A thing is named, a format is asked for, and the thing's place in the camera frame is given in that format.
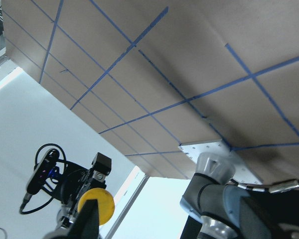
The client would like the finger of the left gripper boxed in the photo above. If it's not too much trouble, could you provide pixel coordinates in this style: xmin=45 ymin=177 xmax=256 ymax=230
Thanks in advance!
xmin=89 ymin=152 xmax=112 ymax=186

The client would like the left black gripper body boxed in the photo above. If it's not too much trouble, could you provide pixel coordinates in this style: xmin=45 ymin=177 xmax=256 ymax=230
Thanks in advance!
xmin=60 ymin=169 xmax=106 ymax=207

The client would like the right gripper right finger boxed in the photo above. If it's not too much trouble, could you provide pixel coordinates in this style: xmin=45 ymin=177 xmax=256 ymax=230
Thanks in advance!
xmin=239 ymin=193 xmax=289 ymax=239

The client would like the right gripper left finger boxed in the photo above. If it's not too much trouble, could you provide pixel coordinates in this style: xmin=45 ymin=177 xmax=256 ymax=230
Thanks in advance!
xmin=66 ymin=199 xmax=99 ymax=239

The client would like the yellow push button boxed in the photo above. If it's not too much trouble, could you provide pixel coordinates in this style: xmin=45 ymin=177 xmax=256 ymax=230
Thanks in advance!
xmin=77 ymin=188 xmax=115 ymax=226

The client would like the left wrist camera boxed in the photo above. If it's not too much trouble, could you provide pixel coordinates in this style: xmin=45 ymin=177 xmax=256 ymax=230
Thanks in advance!
xmin=26 ymin=149 xmax=60 ymax=195

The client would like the left camera cable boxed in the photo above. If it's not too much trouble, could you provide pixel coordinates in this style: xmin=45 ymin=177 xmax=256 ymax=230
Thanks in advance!
xmin=19 ymin=143 xmax=68 ymax=215

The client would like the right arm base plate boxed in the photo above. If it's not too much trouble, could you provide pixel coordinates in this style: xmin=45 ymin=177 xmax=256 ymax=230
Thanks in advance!
xmin=179 ymin=140 xmax=262 ymax=185

